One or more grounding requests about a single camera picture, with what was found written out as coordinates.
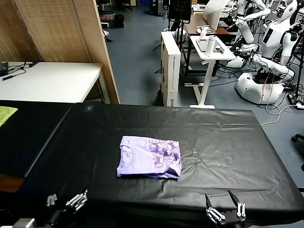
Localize purple t-shirt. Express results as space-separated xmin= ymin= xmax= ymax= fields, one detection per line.
xmin=116 ymin=135 xmax=183 ymax=181

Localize small white desk device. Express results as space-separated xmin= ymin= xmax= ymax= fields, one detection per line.
xmin=196 ymin=24 xmax=216 ymax=38

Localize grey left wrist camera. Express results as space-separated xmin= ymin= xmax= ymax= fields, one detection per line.
xmin=13 ymin=218 xmax=38 ymax=228

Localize tall white cardboard box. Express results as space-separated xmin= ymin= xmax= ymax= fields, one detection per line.
xmin=160 ymin=31 xmax=181 ymax=107

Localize black chair wheel base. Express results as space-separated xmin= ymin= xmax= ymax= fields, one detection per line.
xmin=291 ymin=133 xmax=304 ymax=171

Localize white humanoid robot black shoulders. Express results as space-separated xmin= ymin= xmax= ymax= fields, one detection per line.
xmin=235 ymin=0 xmax=304 ymax=105

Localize white curved panel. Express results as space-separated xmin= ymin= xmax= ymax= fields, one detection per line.
xmin=202 ymin=0 xmax=230 ymax=31

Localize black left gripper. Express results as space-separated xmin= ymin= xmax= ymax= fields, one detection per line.
xmin=38 ymin=184 xmax=88 ymax=228

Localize wooden partition screen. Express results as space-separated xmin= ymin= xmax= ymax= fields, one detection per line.
xmin=0 ymin=0 xmax=121 ymax=105

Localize glossy black table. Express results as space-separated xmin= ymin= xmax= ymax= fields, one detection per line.
xmin=0 ymin=99 xmax=72 ymax=178

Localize brown desk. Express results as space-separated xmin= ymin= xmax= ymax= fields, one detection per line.
xmin=184 ymin=14 xmax=239 ymax=76

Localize white table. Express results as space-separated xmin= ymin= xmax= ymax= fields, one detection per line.
xmin=0 ymin=61 xmax=110 ymax=104

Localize yellow-green cloth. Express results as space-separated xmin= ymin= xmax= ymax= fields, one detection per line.
xmin=0 ymin=106 xmax=19 ymax=128

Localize power strip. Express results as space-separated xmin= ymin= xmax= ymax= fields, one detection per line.
xmin=286 ymin=93 xmax=304 ymax=108

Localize white standing side desk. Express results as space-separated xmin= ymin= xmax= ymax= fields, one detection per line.
xmin=184 ymin=35 xmax=237 ymax=109

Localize grey tablet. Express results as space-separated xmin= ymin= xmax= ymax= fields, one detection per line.
xmin=196 ymin=38 xmax=226 ymax=52

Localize white floor cable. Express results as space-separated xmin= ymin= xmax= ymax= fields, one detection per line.
xmin=260 ymin=102 xmax=300 ymax=125

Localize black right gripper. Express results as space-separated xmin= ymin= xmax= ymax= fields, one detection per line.
xmin=205 ymin=190 xmax=247 ymax=228

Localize black screen on tripod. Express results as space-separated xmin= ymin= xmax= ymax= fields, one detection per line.
xmin=153 ymin=0 xmax=192 ymax=73

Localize black trash bin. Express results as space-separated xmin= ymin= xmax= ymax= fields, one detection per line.
xmin=114 ymin=13 xmax=125 ymax=28

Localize white drink bottle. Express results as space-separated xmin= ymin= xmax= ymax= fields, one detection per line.
xmin=205 ymin=35 xmax=217 ymax=57

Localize small white floor object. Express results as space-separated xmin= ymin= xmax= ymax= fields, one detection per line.
xmin=102 ymin=29 xmax=112 ymax=43

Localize black cable with adapter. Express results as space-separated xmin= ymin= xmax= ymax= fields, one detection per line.
xmin=7 ymin=60 xmax=38 ymax=73

